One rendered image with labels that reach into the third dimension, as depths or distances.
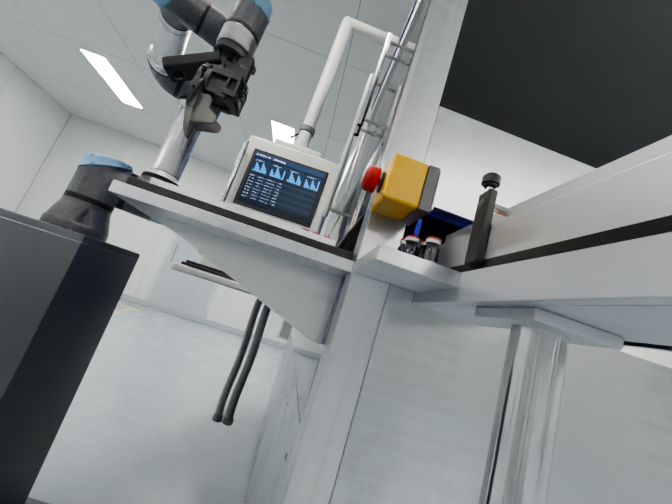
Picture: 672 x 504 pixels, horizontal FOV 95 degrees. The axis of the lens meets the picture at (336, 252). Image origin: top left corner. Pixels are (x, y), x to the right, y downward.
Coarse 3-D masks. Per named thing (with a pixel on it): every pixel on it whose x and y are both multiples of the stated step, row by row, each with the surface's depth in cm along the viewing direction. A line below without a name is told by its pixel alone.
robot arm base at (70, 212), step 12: (72, 192) 82; (60, 204) 80; (72, 204) 81; (84, 204) 82; (96, 204) 84; (48, 216) 78; (60, 216) 79; (72, 216) 80; (84, 216) 82; (96, 216) 84; (108, 216) 88; (72, 228) 79; (84, 228) 81; (96, 228) 84; (108, 228) 88
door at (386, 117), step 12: (420, 12) 94; (420, 24) 83; (408, 36) 107; (408, 48) 93; (408, 60) 82; (396, 72) 106; (396, 84) 92; (396, 96) 81; (384, 108) 104; (384, 120) 91; (384, 132) 81; (372, 144) 103
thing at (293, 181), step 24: (264, 144) 159; (288, 144) 162; (240, 168) 155; (264, 168) 156; (288, 168) 157; (312, 168) 158; (336, 168) 160; (240, 192) 152; (264, 192) 154; (288, 192) 155; (312, 192) 156; (288, 216) 152; (312, 216) 154
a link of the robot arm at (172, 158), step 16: (176, 96) 103; (176, 128) 99; (176, 144) 98; (192, 144) 102; (160, 160) 96; (176, 160) 98; (144, 176) 93; (160, 176) 93; (176, 176) 98; (128, 208) 90; (160, 224) 98
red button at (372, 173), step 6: (372, 168) 45; (378, 168) 45; (366, 174) 45; (372, 174) 45; (378, 174) 45; (366, 180) 45; (372, 180) 45; (378, 180) 45; (366, 186) 46; (372, 186) 45; (372, 192) 46
